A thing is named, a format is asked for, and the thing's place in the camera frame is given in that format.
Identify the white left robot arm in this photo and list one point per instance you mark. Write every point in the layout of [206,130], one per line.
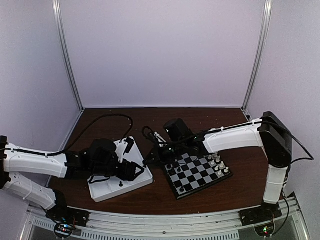
[18,164]

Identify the right aluminium frame post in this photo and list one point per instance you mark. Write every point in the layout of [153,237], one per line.
[264,30]

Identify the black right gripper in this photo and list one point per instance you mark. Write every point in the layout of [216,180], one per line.
[158,158]

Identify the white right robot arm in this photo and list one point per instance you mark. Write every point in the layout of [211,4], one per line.
[266,135]

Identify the black rook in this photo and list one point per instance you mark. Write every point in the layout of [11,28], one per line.
[182,189]

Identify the left circuit board with LEDs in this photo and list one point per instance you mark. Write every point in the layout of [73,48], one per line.
[63,230]

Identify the white compartment tray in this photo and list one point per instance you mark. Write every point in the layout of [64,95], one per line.
[107,187]

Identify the left aluminium frame post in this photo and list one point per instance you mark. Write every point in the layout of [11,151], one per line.
[65,53]

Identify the right circuit board with LEDs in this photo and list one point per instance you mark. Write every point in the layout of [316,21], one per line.
[265,230]

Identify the aluminium frame post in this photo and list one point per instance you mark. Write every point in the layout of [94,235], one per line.
[65,53]
[264,30]

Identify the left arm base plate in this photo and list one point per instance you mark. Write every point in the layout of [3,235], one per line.
[73,217]

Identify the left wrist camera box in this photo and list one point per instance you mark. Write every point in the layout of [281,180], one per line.
[122,147]

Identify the black and grey chessboard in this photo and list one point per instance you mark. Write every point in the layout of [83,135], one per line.
[196,174]

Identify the white queen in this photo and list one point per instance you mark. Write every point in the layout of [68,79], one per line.
[218,159]

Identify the front aluminium rail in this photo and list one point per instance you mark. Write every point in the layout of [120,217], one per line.
[223,225]

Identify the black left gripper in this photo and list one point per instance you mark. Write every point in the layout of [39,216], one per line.
[131,166]

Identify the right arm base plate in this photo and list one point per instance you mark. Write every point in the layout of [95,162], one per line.
[258,215]

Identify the circuit board with leds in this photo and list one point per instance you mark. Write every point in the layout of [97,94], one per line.
[63,230]
[265,230]

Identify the black king piece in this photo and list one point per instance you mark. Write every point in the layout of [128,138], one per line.
[171,172]

